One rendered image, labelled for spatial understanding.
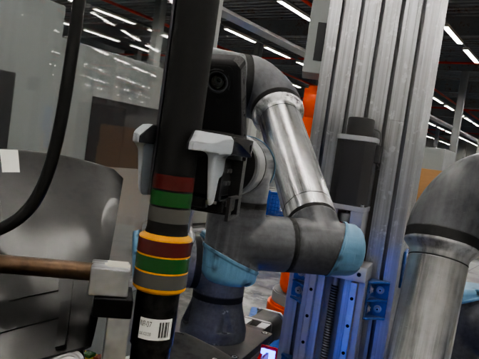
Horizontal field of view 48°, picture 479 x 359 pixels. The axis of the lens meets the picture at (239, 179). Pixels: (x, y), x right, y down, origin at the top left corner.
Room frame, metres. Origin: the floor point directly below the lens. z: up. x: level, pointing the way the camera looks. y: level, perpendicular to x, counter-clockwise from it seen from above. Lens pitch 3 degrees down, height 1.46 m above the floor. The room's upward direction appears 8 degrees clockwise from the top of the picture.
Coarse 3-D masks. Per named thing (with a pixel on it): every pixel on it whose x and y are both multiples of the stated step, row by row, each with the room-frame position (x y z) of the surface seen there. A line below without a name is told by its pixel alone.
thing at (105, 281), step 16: (96, 272) 0.41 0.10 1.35; (112, 272) 0.41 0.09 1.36; (128, 272) 0.41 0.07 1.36; (96, 288) 0.41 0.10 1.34; (112, 288) 0.41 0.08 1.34; (128, 288) 0.44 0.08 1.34; (96, 304) 0.40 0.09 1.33; (112, 304) 0.40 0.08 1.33; (128, 304) 0.41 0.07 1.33; (112, 320) 0.41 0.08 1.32; (128, 320) 0.41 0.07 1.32; (112, 336) 0.41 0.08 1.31; (112, 352) 0.41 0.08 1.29
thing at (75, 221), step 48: (0, 192) 0.50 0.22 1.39; (48, 192) 0.52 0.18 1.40; (96, 192) 0.55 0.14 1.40; (0, 240) 0.47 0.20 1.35; (48, 240) 0.48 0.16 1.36; (96, 240) 0.50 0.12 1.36; (0, 288) 0.44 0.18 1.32; (48, 288) 0.44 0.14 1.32; (0, 336) 0.41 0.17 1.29; (48, 336) 0.42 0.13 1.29
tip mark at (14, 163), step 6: (0, 150) 0.54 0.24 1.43; (6, 150) 0.54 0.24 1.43; (12, 150) 0.54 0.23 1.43; (6, 156) 0.54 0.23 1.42; (12, 156) 0.54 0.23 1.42; (18, 156) 0.54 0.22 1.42; (6, 162) 0.53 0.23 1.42; (12, 162) 0.53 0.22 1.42; (18, 162) 0.54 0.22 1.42; (6, 168) 0.52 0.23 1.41; (12, 168) 0.53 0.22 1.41; (18, 168) 0.53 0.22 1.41
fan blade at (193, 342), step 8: (176, 336) 0.68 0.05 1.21; (184, 336) 0.68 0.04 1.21; (192, 336) 0.69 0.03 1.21; (176, 344) 0.66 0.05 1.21; (184, 344) 0.67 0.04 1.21; (192, 344) 0.67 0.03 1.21; (200, 344) 0.68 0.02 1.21; (208, 344) 0.69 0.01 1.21; (176, 352) 0.65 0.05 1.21; (184, 352) 0.65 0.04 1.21; (192, 352) 0.66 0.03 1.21; (200, 352) 0.66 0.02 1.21; (208, 352) 0.67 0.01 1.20; (216, 352) 0.67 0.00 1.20
